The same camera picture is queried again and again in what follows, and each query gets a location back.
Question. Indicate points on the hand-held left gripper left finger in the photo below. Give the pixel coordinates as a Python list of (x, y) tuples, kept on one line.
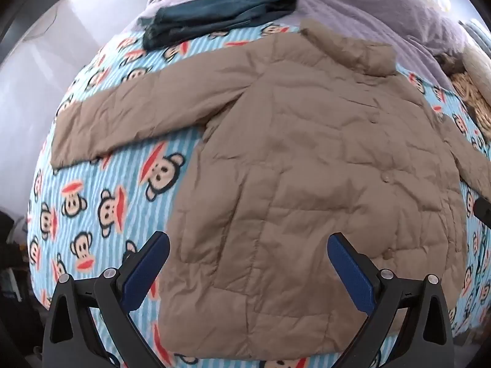
[(142, 276)]

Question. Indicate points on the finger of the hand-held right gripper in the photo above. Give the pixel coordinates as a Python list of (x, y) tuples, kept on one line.
[(483, 209)]

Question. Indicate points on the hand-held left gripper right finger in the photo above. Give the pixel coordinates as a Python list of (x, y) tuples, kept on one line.
[(353, 276)]

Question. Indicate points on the tan puffer jacket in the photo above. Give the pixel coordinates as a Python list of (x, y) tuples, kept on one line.
[(307, 161)]

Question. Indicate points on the monkey print striped blanket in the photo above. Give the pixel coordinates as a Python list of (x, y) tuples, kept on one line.
[(96, 184)]

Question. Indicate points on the beige knitted cloth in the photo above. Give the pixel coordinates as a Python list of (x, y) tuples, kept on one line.
[(473, 103)]

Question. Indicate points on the cream plush cushion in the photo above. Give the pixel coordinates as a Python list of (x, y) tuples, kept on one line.
[(477, 69)]

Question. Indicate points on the dark brown plush piece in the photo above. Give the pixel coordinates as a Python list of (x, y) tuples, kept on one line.
[(447, 62)]

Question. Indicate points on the grey ribbed pillow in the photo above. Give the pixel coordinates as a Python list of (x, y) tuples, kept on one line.
[(477, 30)]

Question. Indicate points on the purple fleece blanket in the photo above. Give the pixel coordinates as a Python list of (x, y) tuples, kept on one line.
[(364, 7)]

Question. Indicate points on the dark teal folded jeans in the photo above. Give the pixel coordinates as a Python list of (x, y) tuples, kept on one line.
[(214, 11)]

